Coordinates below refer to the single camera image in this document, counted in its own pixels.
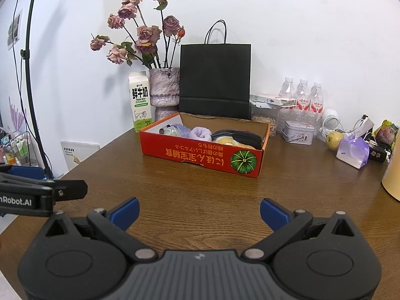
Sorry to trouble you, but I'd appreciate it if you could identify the purple wall sticker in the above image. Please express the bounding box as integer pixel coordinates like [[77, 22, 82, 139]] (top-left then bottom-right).
[[8, 97, 27, 132]]

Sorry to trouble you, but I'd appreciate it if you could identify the small black box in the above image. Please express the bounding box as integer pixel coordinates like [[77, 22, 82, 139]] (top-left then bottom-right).
[[368, 145, 388, 163]]

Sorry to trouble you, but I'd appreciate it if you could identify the wall poster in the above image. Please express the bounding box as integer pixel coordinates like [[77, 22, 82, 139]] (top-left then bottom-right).
[[7, 8, 24, 51]]

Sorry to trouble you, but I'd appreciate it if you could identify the clear plastic wrap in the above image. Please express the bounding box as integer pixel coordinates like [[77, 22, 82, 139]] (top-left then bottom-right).
[[159, 124, 179, 137]]

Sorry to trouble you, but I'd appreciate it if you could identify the clear jar of seeds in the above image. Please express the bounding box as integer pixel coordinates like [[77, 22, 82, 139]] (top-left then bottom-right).
[[250, 101, 280, 138]]

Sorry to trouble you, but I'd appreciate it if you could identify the white floral tin box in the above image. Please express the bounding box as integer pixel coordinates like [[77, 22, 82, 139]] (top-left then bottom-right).
[[280, 120, 316, 146]]

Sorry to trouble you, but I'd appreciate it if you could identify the lavender scrunchie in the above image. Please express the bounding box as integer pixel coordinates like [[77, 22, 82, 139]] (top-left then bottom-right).
[[189, 126, 214, 141]]

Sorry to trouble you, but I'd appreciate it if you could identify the yellow green apple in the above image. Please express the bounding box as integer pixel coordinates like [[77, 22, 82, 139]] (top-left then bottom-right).
[[325, 130, 345, 151]]

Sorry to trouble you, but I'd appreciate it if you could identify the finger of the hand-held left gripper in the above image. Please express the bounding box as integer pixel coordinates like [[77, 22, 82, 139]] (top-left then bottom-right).
[[0, 166, 46, 181], [50, 179, 88, 201]]

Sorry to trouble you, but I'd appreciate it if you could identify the beige cylinder container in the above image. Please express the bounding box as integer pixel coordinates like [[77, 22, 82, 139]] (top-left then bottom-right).
[[381, 159, 400, 202]]

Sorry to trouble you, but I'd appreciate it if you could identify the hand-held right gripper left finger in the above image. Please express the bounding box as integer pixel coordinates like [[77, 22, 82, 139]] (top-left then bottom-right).
[[45, 197, 157, 261]]

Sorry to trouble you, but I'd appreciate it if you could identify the white green milk carton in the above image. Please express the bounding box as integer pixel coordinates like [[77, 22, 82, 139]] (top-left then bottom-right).
[[128, 71, 153, 133]]

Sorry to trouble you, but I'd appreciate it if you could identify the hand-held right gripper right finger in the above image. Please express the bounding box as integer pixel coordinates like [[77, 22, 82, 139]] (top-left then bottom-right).
[[244, 198, 355, 261]]

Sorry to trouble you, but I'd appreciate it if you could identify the purple tissue packet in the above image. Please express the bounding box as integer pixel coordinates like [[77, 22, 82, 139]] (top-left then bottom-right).
[[336, 134, 371, 170]]

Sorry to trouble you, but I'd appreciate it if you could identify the white and pink carton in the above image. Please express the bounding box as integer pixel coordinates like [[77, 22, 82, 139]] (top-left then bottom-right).
[[250, 93, 298, 107]]

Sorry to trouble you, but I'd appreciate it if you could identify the colourful snack bag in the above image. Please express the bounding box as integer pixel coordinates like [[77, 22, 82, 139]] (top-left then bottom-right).
[[372, 119, 400, 152]]

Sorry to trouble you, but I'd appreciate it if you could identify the purple speckled vase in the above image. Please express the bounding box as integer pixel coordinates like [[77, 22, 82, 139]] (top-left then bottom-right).
[[148, 66, 181, 122]]

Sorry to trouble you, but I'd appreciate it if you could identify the cardboard box with red print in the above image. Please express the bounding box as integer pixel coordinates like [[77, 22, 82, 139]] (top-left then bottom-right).
[[139, 111, 271, 180]]

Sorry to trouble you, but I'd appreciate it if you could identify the black paper bag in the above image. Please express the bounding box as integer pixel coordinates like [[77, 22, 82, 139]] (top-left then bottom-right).
[[179, 19, 252, 121]]

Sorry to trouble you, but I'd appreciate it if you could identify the dried rose bouquet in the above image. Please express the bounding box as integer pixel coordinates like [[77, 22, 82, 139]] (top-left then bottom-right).
[[90, 0, 186, 70]]

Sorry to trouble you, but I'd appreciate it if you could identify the black braided cable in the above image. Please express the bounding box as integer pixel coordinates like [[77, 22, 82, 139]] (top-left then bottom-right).
[[210, 129, 247, 140]]

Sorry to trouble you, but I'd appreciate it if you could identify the white printed card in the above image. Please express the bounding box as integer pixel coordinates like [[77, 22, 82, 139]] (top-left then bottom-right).
[[60, 140, 101, 165]]

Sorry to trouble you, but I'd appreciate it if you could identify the wire rack with bottles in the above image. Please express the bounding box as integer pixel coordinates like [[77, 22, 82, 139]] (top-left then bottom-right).
[[0, 127, 40, 167]]

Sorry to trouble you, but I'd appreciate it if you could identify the black tripod stand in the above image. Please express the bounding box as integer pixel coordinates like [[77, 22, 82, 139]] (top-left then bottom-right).
[[6, 0, 55, 180]]

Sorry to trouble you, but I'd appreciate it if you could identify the yellow plush item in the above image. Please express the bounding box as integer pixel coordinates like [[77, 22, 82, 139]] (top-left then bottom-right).
[[215, 137, 255, 148]]

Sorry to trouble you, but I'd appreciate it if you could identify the small white fan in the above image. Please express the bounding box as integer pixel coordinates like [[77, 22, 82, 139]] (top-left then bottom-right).
[[317, 108, 344, 142]]

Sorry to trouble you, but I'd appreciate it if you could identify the black zip pouch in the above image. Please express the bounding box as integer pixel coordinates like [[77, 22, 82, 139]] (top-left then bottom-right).
[[233, 131, 264, 150]]

